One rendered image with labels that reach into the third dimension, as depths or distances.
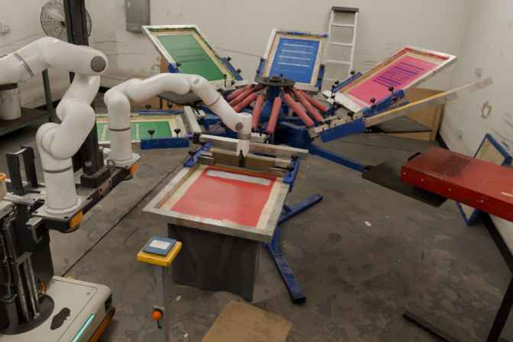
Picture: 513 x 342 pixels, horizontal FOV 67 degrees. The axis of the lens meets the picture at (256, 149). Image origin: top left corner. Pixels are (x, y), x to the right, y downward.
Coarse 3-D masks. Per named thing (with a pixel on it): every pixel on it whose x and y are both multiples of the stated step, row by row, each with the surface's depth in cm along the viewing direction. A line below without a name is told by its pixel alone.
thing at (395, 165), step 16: (288, 144) 285; (304, 144) 275; (336, 160) 260; (352, 160) 253; (368, 176) 226; (384, 176) 228; (400, 176) 229; (400, 192) 213; (416, 192) 212; (432, 192) 213
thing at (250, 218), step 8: (256, 176) 215; (264, 176) 216; (272, 176) 217; (240, 184) 206; (248, 184) 206; (256, 184) 207; (272, 184) 208; (264, 192) 199; (256, 200) 191; (264, 200) 192; (224, 208) 182; (232, 208) 183; (256, 208) 184; (216, 216) 176; (224, 216) 176; (232, 216) 177; (240, 216) 177; (248, 216) 177; (256, 216) 178; (248, 224) 171; (256, 224) 172
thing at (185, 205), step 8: (208, 168) 221; (216, 168) 222; (200, 176) 211; (208, 176) 212; (216, 176) 212; (192, 184) 202; (200, 184) 203; (224, 184) 205; (232, 184) 205; (192, 192) 194; (184, 200) 187; (176, 208) 179; (184, 208) 180; (192, 208) 180; (200, 208) 181; (208, 208) 181; (216, 208) 182; (200, 216) 175; (208, 216) 175
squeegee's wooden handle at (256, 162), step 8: (216, 152) 217; (224, 152) 218; (216, 160) 219; (224, 160) 218; (232, 160) 217; (248, 160) 214; (256, 160) 213; (264, 160) 212; (272, 160) 211; (256, 168) 215; (264, 168) 214
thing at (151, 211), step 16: (288, 160) 230; (176, 176) 201; (160, 192) 185; (288, 192) 200; (144, 208) 171; (192, 224) 166; (208, 224) 164; (224, 224) 164; (240, 224) 165; (272, 224) 166
